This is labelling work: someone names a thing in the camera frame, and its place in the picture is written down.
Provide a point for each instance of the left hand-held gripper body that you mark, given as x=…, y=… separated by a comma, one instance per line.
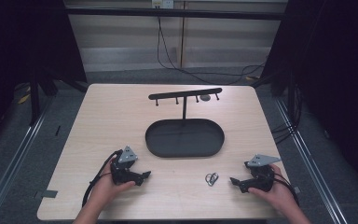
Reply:
x=121, y=174

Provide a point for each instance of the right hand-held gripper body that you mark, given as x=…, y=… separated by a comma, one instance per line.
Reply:
x=262, y=179

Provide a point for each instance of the person's right hand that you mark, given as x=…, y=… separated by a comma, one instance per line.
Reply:
x=278, y=194

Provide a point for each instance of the person's left hand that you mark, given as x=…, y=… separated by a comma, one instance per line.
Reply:
x=104, y=189

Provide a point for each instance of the black stand with oval tray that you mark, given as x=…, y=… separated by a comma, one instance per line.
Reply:
x=185, y=138

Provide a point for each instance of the small black floor strip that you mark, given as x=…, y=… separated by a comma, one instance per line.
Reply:
x=57, y=130

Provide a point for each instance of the grey round table cap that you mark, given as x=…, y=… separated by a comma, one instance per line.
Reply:
x=205, y=97

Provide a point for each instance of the black metal stand leg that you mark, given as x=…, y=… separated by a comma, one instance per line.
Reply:
x=34, y=99

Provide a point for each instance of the yellow floor tape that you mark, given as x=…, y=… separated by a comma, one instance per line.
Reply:
x=24, y=99

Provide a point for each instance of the black curtain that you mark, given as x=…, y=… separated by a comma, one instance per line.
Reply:
x=335, y=62
x=21, y=40

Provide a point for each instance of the metal floor rail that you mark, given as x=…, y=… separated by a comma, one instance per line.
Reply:
x=310, y=158
x=15, y=158

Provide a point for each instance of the black horizontal frame bar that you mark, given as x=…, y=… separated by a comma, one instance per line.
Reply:
x=174, y=13

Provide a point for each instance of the white wall socket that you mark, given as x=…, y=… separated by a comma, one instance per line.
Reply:
x=163, y=3

